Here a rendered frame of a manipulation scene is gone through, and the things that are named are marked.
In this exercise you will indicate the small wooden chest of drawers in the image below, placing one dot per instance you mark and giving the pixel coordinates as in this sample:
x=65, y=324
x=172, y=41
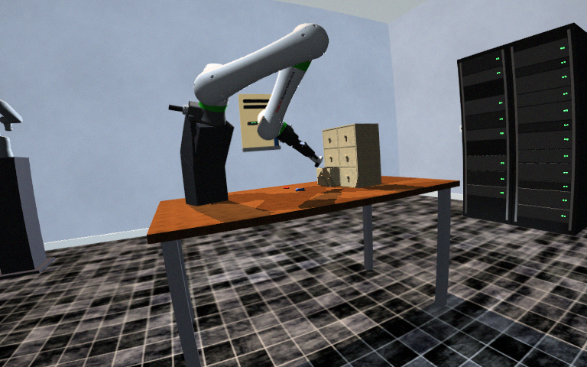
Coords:
x=368, y=159

